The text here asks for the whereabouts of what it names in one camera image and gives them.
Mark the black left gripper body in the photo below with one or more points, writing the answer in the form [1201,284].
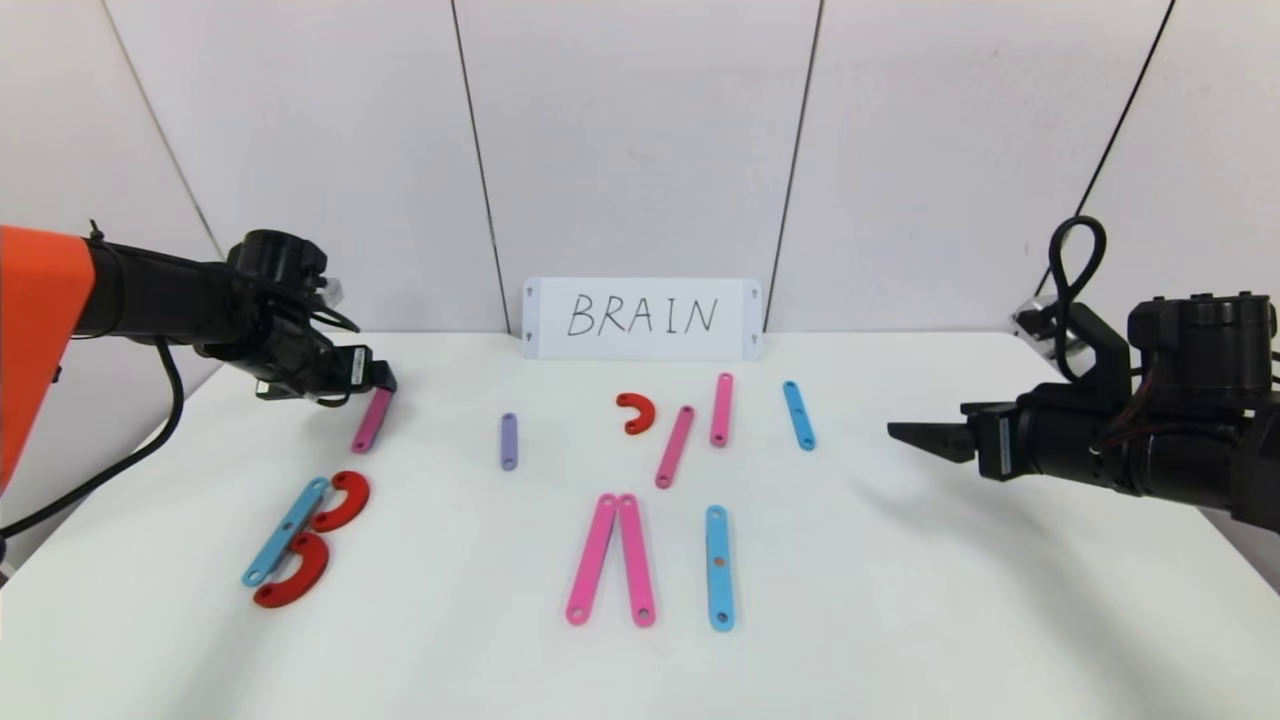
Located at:
[356,368]

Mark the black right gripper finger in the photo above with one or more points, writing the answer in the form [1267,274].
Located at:
[945,442]
[990,409]

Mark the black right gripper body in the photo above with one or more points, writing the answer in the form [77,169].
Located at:
[992,441]

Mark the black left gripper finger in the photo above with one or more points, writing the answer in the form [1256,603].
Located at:
[384,378]

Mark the pink bar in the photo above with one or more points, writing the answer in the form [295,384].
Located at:
[675,447]
[721,410]
[591,560]
[636,560]
[370,425]

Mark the red C-shaped piece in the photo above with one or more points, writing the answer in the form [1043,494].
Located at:
[355,495]
[648,412]
[310,575]

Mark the orange and black left arm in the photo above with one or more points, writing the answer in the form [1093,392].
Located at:
[40,320]

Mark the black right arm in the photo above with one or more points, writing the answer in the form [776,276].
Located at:
[1200,350]

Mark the white BRAIN sign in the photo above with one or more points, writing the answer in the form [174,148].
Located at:
[640,345]

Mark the short purple flat bar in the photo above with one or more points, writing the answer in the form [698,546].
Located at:
[509,445]

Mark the short blue flat bar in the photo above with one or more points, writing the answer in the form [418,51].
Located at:
[799,416]

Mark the light blue three-hole bar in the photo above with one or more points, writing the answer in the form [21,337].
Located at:
[719,545]
[285,532]

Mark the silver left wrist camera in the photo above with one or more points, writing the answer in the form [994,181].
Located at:
[331,292]

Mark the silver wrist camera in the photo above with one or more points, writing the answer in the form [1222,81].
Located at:
[1035,325]
[331,292]

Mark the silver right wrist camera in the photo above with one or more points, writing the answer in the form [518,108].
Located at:
[1035,325]

